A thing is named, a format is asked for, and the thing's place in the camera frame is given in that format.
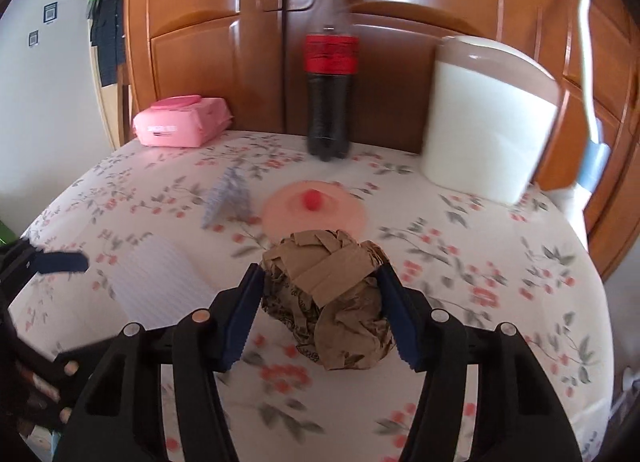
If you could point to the cola bottle red label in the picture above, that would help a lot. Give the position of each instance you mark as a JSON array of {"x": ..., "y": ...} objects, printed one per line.
[{"x": 330, "y": 67}]

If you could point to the white paper sheet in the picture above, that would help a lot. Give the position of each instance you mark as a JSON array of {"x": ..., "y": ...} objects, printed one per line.
[{"x": 155, "y": 277}]

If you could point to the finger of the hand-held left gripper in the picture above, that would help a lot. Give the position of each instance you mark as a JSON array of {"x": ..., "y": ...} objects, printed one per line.
[
  {"x": 62, "y": 262},
  {"x": 67, "y": 367}
]

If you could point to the dark square wall sticker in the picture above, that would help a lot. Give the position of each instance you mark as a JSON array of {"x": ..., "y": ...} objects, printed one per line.
[
  {"x": 50, "y": 12},
  {"x": 33, "y": 38}
]

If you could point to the floral tablecloth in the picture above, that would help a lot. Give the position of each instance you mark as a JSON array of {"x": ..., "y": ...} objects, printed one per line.
[{"x": 475, "y": 252}]

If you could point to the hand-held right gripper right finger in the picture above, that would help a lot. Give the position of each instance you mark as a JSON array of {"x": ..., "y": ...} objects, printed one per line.
[{"x": 400, "y": 322}]

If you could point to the brown paper bag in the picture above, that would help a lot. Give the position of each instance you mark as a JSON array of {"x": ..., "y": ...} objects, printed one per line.
[{"x": 325, "y": 292}]

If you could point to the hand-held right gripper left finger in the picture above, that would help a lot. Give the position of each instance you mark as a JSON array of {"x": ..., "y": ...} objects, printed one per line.
[{"x": 245, "y": 322}]

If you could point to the white container brown lid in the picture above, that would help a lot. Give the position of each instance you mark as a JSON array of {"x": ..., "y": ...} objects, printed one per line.
[{"x": 490, "y": 117}]

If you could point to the dark hanging jacket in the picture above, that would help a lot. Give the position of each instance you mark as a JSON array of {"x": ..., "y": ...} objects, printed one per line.
[{"x": 107, "y": 37}]

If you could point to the pink wet wipes pack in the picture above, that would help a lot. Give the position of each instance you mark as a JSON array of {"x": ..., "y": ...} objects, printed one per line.
[{"x": 182, "y": 120}]

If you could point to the pink silicone lid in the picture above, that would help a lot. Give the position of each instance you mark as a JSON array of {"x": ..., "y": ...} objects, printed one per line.
[{"x": 335, "y": 202}]

